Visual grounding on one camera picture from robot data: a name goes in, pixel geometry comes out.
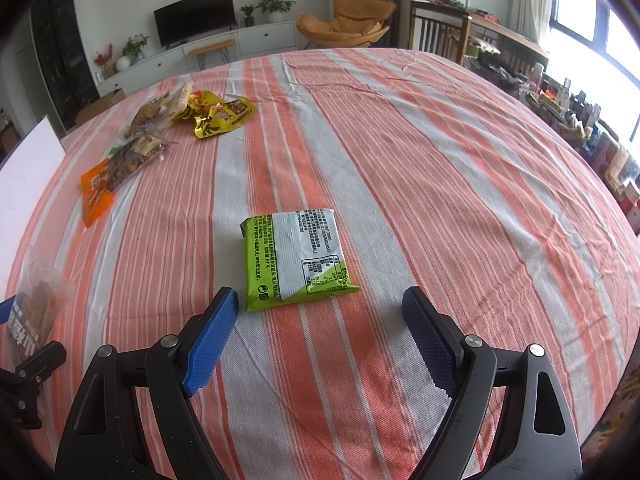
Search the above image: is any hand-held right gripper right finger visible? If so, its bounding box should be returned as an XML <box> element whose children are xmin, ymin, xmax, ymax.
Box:
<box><xmin>401</xmin><ymin>286</ymin><xmax>585</xmax><ymax>480</ymax></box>

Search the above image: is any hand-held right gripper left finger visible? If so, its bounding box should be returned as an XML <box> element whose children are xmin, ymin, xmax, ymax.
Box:
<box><xmin>54</xmin><ymin>286</ymin><xmax>240</xmax><ymax>480</ymax></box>

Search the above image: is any clear packet of brown snacks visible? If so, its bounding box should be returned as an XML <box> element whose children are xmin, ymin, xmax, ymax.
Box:
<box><xmin>9</xmin><ymin>245</ymin><xmax>77</xmax><ymax>367</ymax></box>

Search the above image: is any green snack packet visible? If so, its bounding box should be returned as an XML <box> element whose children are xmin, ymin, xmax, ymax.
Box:
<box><xmin>239</xmin><ymin>208</ymin><xmax>361</xmax><ymax>313</ymax></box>

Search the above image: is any white cardboard box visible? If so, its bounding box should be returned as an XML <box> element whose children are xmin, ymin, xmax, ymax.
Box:
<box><xmin>0</xmin><ymin>115</ymin><xmax>67</xmax><ymax>292</ymax></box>

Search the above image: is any clear bag of brown snacks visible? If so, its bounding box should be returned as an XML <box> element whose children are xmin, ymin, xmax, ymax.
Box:
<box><xmin>117</xmin><ymin>95</ymin><xmax>174</xmax><ymax>144</ymax></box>

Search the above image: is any orange striped tablecloth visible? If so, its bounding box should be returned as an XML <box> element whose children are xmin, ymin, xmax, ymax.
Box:
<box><xmin>0</xmin><ymin>47</ymin><xmax>640</xmax><ymax>480</ymax></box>

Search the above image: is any orange snack bag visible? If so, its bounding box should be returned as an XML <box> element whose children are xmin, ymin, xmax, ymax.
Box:
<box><xmin>81</xmin><ymin>132</ymin><xmax>176</xmax><ymax>229</ymax></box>

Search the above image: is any floral patterned cloth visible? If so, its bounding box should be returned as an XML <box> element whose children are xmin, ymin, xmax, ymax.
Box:
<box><xmin>587</xmin><ymin>372</ymin><xmax>640</xmax><ymax>480</ymax></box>

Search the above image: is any brown cardboard box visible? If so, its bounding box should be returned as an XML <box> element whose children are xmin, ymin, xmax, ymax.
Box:
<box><xmin>74</xmin><ymin>88</ymin><xmax>127</xmax><ymax>129</ymax></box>

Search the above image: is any red and yellow snack packet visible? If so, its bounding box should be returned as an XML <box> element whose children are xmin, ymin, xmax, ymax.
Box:
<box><xmin>176</xmin><ymin>89</ymin><xmax>226</xmax><ymax>122</ymax></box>

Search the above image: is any cream snack packet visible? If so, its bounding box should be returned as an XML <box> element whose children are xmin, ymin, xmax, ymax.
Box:
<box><xmin>167</xmin><ymin>82</ymin><xmax>195</xmax><ymax>121</ymax></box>

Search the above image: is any black display cabinet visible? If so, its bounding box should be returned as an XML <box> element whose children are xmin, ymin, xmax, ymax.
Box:
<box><xmin>28</xmin><ymin>0</ymin><xmax>101</xmax><ymax>131</ymax></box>

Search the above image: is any row of windowsill clutter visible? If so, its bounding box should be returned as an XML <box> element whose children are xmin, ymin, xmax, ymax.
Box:
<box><xmin>462</xmin><ymin>35</ymin><xmax>640</xmax><ymax>233</ymax></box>

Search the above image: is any red flower bouquet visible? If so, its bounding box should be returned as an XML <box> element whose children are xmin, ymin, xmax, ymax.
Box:
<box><xmin>93</xmin><ymin>44</ymin><xmax>115</xmax><ymax>79</ymax></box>

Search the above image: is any green plant in white vase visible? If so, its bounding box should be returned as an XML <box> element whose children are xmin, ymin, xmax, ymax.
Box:
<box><xmin>115</xmin><ymin>34</ymin><xmax>150</xmax><ymax>72</ymax></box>

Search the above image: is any wooden stool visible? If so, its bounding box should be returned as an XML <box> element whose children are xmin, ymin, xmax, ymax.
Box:
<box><xmin>184</xmin><ymin>39</ymin><xmax>236</xmax><ymax>71</ymax></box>

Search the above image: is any wooden rack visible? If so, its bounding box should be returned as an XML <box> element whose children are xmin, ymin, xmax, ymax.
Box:
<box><xmin>408</xmin><ymin>0</ymin><xmax>551</xmax><ymax>87</ymax></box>

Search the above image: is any white television cabinet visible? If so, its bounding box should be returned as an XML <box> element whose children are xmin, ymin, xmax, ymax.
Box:
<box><xmin>97</xmin><ymin>20</ymin><xmax>299</xmax><ymax>97</ymax></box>

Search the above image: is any black flat television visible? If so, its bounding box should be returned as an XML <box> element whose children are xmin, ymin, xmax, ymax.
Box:
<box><xmin>153</xmin><ymin>0</ymin><xmax>237</xmax><ymax>50</ymax></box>

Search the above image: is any orange lounge chair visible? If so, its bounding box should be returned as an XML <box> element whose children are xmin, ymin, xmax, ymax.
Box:
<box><xmin>296</xmin><ymin>0</ymin><xmax>398</xmax><ymax>51</ymax></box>

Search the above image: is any grey curtain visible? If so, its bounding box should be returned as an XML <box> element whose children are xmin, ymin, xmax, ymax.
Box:
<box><xmin>367</xmin><ymin>0</ymin><xmax>404</xmax><ymax>47</ymax></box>

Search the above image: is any large green potted plant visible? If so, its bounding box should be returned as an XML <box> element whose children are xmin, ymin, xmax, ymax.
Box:
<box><xmin>252</xmin><ymin>0</ymin><xmax>300</xmax><ymax>24</ymax></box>

